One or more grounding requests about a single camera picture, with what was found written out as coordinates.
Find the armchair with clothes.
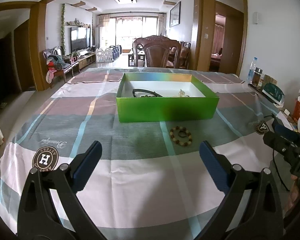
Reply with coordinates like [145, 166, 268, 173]
[43, 46, 80, 88]

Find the plaid tablecloth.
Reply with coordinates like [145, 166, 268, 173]
[0, 68, 291, 239]

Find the white baby fence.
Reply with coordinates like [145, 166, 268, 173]
[95, 48, 114, 63]

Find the carved wooden chair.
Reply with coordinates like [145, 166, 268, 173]
[132, 35, 181, 69]

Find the green cardboard box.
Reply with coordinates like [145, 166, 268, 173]
[116, 73, 219, 123]

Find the white wrist watch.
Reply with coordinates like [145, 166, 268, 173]
[178, 89, 190, 98]

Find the person right hand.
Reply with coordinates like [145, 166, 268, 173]
[288, 175, 300, 205]

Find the wooden tv cabinet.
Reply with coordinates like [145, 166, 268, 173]
[78, 53, 96, 70]

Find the green ivy garland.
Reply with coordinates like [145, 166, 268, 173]
[61, 3, 65, 55]

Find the green white package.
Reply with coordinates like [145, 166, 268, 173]
[262, 83, 285, 105]

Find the black cable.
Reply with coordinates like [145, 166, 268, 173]
[263, 114, 291, 192]

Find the flat screen television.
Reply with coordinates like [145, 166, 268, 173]
[70, 27, 90, 52]

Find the glass tea jar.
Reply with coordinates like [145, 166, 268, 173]
[251, 67, 263, 87]

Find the plastic water bottle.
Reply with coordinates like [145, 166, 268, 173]
[247, 57, 257, 83]

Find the brown bead bracelet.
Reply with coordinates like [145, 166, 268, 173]
[168, 126, 193, 147]

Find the black wrist watch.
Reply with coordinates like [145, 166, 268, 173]
[132, 88, 162, 98]

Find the framed wall picture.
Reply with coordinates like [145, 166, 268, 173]
[170, 2, 181, 28]

